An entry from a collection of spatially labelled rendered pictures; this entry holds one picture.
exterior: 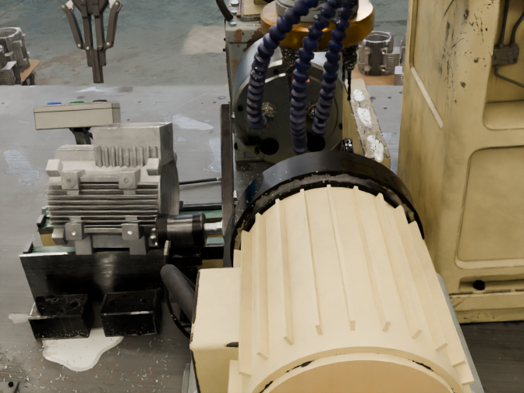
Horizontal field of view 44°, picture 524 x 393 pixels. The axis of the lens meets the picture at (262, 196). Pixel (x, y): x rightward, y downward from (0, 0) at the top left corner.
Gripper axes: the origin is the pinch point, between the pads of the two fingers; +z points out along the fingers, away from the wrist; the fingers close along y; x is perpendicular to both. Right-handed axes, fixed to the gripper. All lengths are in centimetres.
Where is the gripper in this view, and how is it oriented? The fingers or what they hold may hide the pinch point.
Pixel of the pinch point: (97, 66)
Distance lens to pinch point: 147.4
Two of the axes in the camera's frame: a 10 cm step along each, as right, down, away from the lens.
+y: 10.0, -0.6, -0.2
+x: 0.2, -1.3, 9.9
